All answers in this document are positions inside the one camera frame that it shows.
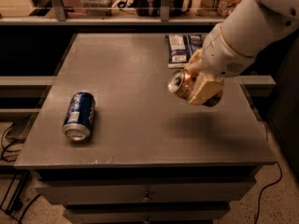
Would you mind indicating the blue snack bag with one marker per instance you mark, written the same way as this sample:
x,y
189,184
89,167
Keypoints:
x,y
181,48

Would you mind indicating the blue soda can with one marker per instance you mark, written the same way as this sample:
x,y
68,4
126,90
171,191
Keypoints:
x,y
78,121

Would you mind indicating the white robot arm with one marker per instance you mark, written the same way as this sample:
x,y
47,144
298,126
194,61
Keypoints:
x,y
233,45

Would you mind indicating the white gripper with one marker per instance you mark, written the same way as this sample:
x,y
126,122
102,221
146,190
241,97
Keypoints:
x,y
221,56

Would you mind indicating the orange soda can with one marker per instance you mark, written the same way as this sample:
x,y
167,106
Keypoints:
x,y
181,84

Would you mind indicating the black backpack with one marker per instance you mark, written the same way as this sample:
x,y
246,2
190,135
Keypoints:
x,y
152,8

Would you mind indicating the grey drawer cabinet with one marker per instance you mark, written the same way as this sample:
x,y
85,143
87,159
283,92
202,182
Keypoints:
x,y
151,158

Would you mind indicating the metal shelf rail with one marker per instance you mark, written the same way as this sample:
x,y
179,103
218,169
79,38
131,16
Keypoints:
x,y
23,12

